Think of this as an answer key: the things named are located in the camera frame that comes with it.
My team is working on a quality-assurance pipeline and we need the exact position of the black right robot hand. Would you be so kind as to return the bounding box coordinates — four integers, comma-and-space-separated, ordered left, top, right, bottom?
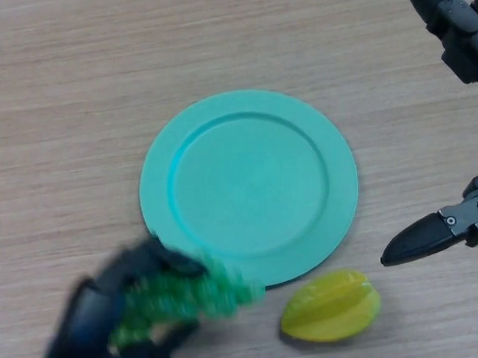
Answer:
365, 0, 478, 268

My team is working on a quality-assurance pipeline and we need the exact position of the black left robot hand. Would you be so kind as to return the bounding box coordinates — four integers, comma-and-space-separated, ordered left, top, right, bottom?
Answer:
30, 234, 212, 358

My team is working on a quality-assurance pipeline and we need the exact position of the green grapes bunch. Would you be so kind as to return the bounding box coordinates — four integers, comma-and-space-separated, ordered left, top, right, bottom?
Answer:
104, 245, 270, 351

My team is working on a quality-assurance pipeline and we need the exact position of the round green plate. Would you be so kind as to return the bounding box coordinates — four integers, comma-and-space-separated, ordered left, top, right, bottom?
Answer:
133, 83, 366, 296

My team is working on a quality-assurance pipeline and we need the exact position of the yellow starfruit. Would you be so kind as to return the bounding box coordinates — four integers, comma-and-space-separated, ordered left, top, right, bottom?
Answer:
276, 267, 383, 346

